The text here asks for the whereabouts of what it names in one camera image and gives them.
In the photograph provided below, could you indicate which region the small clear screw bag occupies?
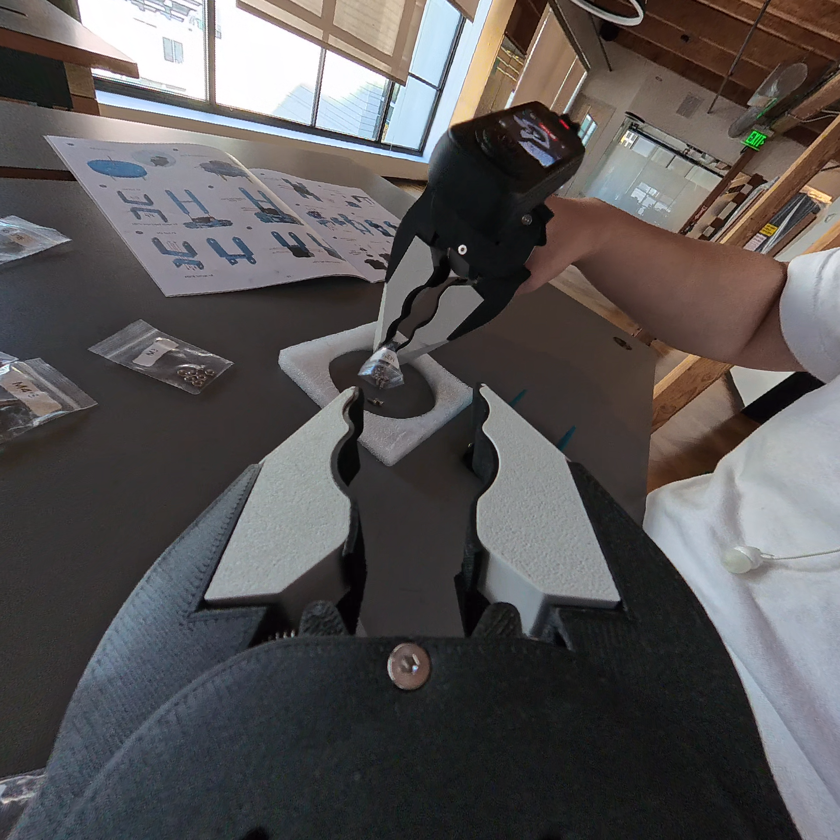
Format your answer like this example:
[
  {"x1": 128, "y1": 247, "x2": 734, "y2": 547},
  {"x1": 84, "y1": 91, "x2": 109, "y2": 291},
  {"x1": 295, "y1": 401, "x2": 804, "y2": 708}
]
[{"x1": 357, "y1": 344, "x2": 406, "y2": 389}]

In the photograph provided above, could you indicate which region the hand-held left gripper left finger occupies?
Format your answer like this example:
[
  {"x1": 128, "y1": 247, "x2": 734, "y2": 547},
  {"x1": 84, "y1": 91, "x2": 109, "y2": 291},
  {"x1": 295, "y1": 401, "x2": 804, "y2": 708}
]
[{"x1": 205, "y1": 386, "x2": 367, "y2": 636}]

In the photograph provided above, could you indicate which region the small clear parts bag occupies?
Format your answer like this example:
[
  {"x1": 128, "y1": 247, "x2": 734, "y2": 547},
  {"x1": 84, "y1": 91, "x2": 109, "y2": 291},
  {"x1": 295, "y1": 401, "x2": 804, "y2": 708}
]
[{"x1": 0, "y1": 217, "x2": 72, "y2": 266}]

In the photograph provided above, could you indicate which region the clear bag of screws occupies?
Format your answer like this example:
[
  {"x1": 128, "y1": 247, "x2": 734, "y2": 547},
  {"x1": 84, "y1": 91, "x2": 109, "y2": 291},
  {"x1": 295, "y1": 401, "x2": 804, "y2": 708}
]
[
  {"x1": 0, "y1": 768, "x2": 48, "y2": 824},
  {"x1": 0, "y1": 354, "x2": 99, "y2": 454}
]

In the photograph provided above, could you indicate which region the large window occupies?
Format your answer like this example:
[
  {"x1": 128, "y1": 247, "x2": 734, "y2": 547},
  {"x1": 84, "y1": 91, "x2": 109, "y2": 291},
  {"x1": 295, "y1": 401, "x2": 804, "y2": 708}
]
[{"x1": 77, "y1": 0, "x2": 468, "y2": 155}]

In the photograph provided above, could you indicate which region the ring ceiling lamp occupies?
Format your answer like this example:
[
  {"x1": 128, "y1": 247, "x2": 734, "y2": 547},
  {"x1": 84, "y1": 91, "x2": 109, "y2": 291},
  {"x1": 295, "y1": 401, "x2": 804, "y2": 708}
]
[{"x1": 570, "y1": 0, "x2": 648, "y2": 27}]

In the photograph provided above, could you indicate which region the beige roller blind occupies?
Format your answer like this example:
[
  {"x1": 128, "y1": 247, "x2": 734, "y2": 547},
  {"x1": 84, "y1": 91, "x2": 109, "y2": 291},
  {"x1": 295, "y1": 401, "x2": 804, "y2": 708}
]
[{"x1": 236, "y1": 0, "x2": 431, "y2": 85}]

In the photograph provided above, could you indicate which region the wooden-edged neighbouring desk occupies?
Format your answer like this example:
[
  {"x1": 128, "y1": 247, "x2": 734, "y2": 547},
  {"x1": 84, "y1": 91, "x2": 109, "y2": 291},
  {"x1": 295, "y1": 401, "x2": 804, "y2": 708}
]
[{"x1": 0, "y1": 0, "x2": 140, "y2": 116}]

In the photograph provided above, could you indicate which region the open instruction booklet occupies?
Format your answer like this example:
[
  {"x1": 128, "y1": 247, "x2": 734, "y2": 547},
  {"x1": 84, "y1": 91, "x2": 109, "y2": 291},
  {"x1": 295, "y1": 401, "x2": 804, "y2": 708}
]
[{"x1": 45, "y1": 134, "x2": 403, "y2": 298}]

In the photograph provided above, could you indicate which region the person's right forearm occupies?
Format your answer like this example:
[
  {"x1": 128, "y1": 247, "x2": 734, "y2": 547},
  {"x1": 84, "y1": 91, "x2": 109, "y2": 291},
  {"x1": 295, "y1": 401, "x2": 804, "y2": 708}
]
[{"x1": 571, "y1": 203, "x2": 811, "y2": 375}]

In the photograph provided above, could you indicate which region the white foam square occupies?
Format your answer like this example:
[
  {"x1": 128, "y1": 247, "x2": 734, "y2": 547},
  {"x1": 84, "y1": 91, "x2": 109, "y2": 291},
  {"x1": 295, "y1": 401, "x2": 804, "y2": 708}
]
[{"x1": 279, "y1": 327, "x2": 473, "y2": 467}]

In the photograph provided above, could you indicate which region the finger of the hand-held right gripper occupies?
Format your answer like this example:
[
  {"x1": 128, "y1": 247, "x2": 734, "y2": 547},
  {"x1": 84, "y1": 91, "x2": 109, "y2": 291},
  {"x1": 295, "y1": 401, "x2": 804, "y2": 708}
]
[
  {"x1": 373, "y1": 231, "x2": 448, "y2": 357},
  {"x1": 395, "y1": 277, "x2": 484, "y2": 364}
]

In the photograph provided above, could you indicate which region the person's right hand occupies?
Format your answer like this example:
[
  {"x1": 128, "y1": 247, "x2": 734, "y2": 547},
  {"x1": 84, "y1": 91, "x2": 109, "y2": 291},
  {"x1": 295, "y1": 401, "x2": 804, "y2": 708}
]
[{"x1": 525, "y1": 197, "x2": 618, "y2": 294}]

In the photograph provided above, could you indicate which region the clear bag of nuts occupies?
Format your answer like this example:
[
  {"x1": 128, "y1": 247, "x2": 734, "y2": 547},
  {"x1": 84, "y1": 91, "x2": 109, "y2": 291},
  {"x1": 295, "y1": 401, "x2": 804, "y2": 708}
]
[{"x1": 88, "y1": 319, "x2": 234, "y2": 395}]

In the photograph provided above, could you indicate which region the person's white shirt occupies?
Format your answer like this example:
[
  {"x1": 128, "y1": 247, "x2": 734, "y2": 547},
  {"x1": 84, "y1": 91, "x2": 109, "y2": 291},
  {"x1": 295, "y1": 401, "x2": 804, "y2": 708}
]
[{"x1": 643, "y1": 248, "x2": 840, "y2": 840}]

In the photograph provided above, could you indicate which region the white clip-on microphone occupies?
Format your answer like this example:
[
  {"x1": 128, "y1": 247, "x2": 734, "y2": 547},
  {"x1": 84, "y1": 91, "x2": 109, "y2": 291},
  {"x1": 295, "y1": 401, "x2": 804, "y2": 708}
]
[{"x1": 720, "y1": 545, "x2": 840, "y2": 575}]

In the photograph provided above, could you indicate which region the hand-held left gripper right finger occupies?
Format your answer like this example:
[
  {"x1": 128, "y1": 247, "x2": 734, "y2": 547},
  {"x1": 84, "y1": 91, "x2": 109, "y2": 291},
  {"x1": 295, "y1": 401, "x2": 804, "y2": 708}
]
[{"x1": 456, "y1": 384, "x2": 621, "y2": 641}]

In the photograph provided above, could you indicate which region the dark desk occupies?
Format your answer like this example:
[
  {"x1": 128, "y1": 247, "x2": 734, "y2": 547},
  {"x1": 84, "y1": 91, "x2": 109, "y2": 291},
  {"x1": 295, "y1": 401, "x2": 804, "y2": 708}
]
[{"x1": 0, "y1": 98, "x2": 657, "y2": 775}]

